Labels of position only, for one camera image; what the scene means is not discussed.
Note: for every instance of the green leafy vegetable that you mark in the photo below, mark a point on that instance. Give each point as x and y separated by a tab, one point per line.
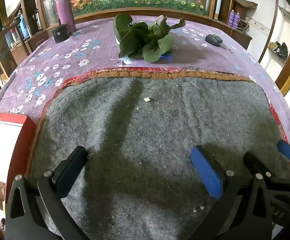
147	38

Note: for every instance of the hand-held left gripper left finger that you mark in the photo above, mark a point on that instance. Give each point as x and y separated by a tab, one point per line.
78	155

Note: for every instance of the purple thermos bottle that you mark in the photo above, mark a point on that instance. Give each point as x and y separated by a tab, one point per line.
65	10

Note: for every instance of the blue thermos flask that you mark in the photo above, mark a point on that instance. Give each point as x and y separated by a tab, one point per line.
23	26

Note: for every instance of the red box with white inside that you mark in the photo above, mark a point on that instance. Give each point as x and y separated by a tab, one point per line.
20	140

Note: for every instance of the black car key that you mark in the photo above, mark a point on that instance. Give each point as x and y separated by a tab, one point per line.
213	40

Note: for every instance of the wooden cabinet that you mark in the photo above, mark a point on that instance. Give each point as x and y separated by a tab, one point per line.
237	36

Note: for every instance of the grey felt mat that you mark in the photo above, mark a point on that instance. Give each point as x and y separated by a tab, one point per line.
147	142

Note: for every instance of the black cup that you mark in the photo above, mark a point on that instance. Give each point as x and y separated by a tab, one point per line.
58	33

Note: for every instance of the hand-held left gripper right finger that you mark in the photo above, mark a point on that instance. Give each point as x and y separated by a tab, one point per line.
207	175

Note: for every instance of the purple floral tablecloth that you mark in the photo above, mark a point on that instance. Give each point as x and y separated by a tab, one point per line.
67	62

